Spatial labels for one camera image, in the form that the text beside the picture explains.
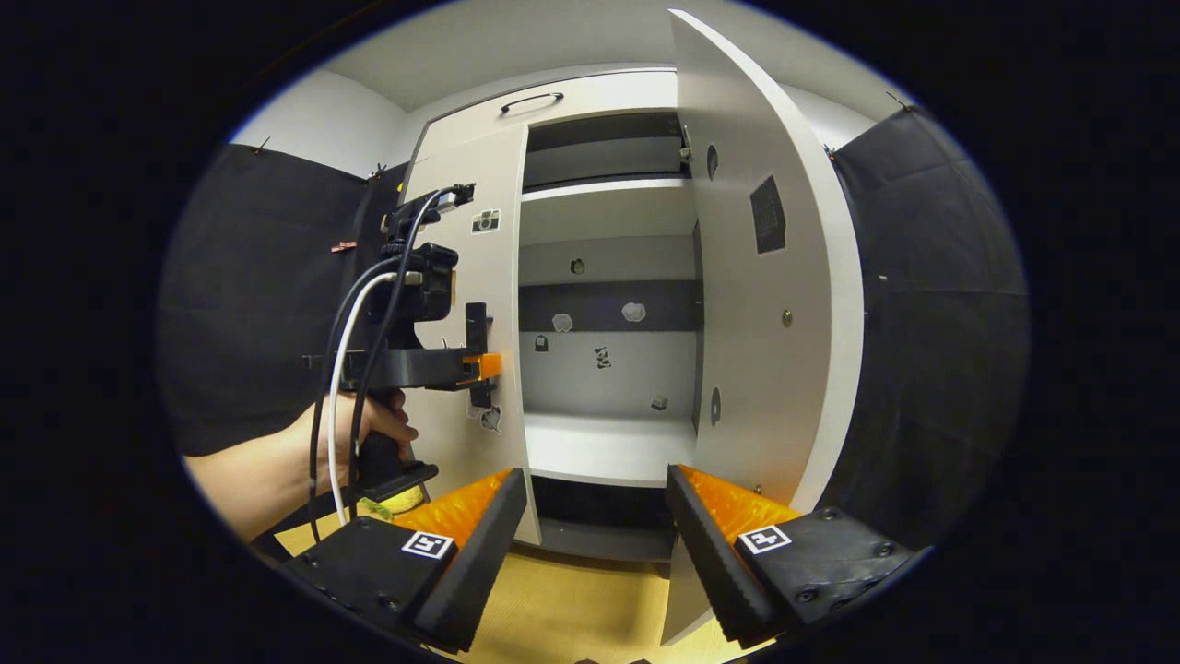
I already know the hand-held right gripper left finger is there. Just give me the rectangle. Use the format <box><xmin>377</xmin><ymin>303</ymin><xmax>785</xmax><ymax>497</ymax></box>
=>
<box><xmin>281</xmin><ymin>468</ymin><xmax>529</xmax><ymax>654</ymax></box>

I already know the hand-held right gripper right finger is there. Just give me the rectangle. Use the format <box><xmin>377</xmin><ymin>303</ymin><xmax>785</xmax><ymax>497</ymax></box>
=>
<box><xmin>665</xmin><ymin>464</ymin><xmax>915</xmax><ymax>649</ymax></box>

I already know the black door handle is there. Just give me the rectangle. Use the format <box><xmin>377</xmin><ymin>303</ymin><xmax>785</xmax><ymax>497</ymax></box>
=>
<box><xmin>464</xmin><ymin>302</ymin><xmax>496</xmax><ymax>409</ymax></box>

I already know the beige cabinet door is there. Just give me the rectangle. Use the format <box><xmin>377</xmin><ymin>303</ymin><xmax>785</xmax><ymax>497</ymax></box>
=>
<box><xmin>403</xmin><ymin>123</ymin><xmax>545</xmax><ymax>547</ymax></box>
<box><xmin>659</xmin><ymin>7</ymin><xmax>865</xmax><ymax>646</ymax></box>

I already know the beige double-door shoe cabinet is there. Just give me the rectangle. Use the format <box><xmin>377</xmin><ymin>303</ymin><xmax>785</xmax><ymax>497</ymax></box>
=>
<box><xmin>401</xmin><ymin>66</ymin><xmax>702</xmax><ymax>565</ymax></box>

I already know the white cabinet shelf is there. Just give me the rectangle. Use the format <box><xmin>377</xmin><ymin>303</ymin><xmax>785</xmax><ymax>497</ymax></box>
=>
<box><xmin>519</xmin><ymin>177</ymin><xmax>698</xmax><ymax>247</ymax></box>
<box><xmin>524</xmin><ymin>410</ymin><xmax>699</xmax><ymax>490</ymax></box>

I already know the beige cabinet drawer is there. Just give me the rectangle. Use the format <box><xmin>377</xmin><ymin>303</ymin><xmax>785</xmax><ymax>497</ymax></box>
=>
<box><xmin>419</xmin><ymin>69</ymin><xmax>679</xmax><ymax>153</ymax></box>

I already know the yellow plush toy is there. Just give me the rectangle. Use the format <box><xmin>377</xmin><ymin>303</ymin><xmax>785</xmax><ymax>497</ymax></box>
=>
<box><xmin>358</xmin><ymin>487</ymin><xmax>427</xmax><ymax>519</ymax></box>

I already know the black backdrop cloth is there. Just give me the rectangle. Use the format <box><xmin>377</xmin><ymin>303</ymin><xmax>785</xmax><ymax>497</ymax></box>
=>
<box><xmin>157</xmin><ymin>106</ymin><xmax>1029</xmax><ymax>554</ymax></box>

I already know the black cable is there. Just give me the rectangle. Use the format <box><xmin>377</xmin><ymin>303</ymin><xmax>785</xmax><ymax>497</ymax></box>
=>
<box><xmin>347</xmin><ymin>187</ymin><xmax>462</xmax><ymax>494</ymax></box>
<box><xmin>307</xmin><ymin>256</ymin><xmax>407</xmax><ymax>545</ymax></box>

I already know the white cable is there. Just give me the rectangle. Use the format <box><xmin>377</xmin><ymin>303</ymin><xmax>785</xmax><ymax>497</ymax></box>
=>
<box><xmin>327</xmin><ymin>270</ymin><xmax>425</xmax><ymax>527</ymax></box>

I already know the black drawer handle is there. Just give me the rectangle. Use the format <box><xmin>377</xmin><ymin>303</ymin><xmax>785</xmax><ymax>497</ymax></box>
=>
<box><xmin>499</xmin><ymin>91</ymin><xmax>565</xmax><ymax>115</ymax></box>

